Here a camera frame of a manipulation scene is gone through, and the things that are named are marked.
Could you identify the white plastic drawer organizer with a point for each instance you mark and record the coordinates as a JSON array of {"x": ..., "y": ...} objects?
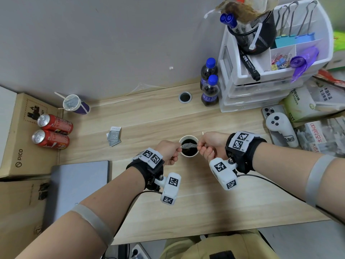
[{"x": 242, "y": 88}]

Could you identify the white box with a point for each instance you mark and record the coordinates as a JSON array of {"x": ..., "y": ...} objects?
[{"x": 6, "y": 115}]

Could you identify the grey sachet packets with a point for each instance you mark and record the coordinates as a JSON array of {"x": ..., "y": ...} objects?
[{"x": 114, "y": 135}]

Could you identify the white wrist camera with markers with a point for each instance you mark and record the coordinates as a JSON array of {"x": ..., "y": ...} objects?
[
  {"x": 223, "y": 172},
  {"x": 170, "y": 188}
]

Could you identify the teal large binder clip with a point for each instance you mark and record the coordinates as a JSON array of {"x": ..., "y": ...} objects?
[{"x": 285, "y": 41}]

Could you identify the printed cardboard box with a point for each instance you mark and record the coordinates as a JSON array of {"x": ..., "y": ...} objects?
[{"x": 24, "y": 137}]

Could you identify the clear plastic wrapper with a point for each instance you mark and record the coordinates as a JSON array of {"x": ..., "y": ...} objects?
[{"x": 144, "y": 87}]

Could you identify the black marker pen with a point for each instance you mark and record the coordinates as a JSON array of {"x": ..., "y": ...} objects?
[{"x": 250, "y": 66}]

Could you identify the wooden stirrer stick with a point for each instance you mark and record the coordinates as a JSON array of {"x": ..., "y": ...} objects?
[{"x": 59, "y": 95}]

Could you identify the green package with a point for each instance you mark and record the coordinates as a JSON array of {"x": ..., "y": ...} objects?
[{"x": 339, "y": 43}]

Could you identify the white paper cup with coffee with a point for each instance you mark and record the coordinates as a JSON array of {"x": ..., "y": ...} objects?
[{"x": 189, "y": 152}]

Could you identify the plain cardboard box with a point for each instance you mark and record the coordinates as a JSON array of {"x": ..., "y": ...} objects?
[{"x": 18, "y": 213}]

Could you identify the person's left hand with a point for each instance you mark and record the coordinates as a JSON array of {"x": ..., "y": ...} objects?
[{"x": 165, "y": 152}]

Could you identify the person's right forearm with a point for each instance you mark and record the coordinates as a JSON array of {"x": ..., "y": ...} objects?
[{"x": 296, "y": 169}]

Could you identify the black mesh pen holder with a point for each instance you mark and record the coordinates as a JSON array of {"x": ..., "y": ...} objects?
[{"x": 258, "y": 37}]

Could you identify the pile of small colourful clips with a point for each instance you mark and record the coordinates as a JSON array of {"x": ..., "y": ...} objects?
[{"x": 279, "y": 63}]

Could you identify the person's right thumb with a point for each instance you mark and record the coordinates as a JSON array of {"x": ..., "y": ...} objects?
[{"x": 209, "y": 156}]

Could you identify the olive trousers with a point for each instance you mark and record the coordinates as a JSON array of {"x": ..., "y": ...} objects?
[{"x": 215, "y": 246}]

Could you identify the newsprint pattern box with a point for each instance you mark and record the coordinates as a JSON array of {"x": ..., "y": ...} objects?
[{"x": 323, "y": 134}]

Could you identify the person's left forearm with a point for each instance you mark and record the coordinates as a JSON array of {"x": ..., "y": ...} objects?
[{"x": 89, "y": 207}]

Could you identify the silver smartphone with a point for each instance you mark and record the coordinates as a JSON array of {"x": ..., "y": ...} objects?
[{"x": 269, "y": 111}]

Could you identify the red and white package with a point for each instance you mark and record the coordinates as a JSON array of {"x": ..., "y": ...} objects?
[{"x": 331, "y": 78}]

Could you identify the dark soda bottle blue cap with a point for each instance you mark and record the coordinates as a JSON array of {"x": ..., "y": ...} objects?
[
  {"x": 211, "y": 91},
  {"x": 208, "y": 69}
]

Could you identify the red soda can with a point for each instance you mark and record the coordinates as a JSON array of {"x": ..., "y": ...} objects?
[
  {"x": 52, "y": 139},
  {"x": 58, "y": 124}
]

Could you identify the white power strip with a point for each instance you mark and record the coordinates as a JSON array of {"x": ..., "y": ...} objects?
[{"x": 140, "y": 253}]

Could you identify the grey elastic armband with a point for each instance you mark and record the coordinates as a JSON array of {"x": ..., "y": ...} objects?
[
  {"x": 319, "y": 178},
  {"x": 94, "y": 221}
]

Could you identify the person's right hand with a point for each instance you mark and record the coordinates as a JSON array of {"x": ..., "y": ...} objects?
[{"x": 215, "y": 144}]

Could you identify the blue large binder clip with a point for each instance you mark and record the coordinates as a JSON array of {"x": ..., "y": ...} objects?
[{"x": 306, "y": 37}]

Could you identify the crumpled brown paper wrapper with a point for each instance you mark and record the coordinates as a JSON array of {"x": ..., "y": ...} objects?
[{"x": 242, "y": 9}]

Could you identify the white handheld controller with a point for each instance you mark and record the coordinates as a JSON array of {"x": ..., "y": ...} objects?
[{"x": 281, "y": 129}]

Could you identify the blue capped markers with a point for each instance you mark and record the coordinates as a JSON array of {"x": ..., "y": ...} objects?
[{"x": 228, "y": 20}]

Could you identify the purple and white paper cup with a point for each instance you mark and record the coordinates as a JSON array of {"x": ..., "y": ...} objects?
[{"x": 76, "y": 105}]

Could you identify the person's left thumb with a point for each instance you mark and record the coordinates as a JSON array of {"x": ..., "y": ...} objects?
[{"x": 175, "y": 159}]

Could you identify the purple plastic pouch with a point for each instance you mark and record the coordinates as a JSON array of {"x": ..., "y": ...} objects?
[{"x": 306, "y": 60}]

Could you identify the white and green plastic bag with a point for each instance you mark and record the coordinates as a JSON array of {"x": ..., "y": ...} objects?
[{"x": 315, "y": 101}]

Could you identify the grey laptop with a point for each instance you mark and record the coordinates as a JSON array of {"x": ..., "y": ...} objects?
[{"x": 78, "y": 186}]

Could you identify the small silver sachet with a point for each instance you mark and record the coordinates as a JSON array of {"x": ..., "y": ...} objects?
[{"x": 188, "y": 145}]

